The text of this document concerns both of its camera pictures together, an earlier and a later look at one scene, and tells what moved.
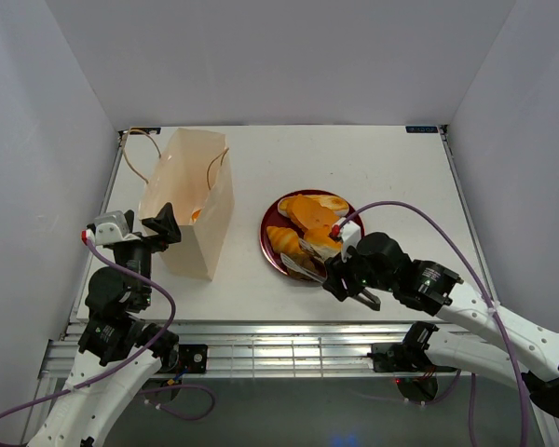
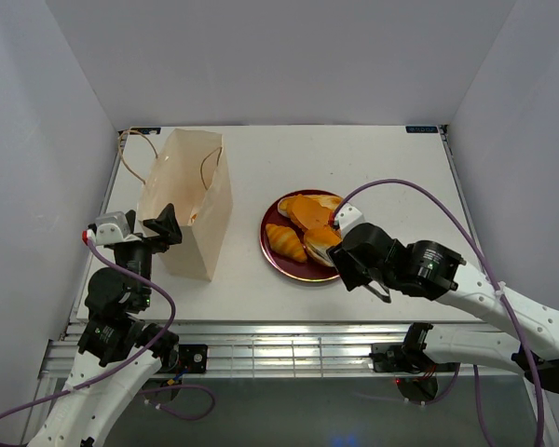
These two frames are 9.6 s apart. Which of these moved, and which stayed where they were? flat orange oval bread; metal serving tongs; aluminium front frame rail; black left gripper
Moved: metal serving tongs
Stayed: flat orange oval bread; aluminium front frame rail; black left gripper
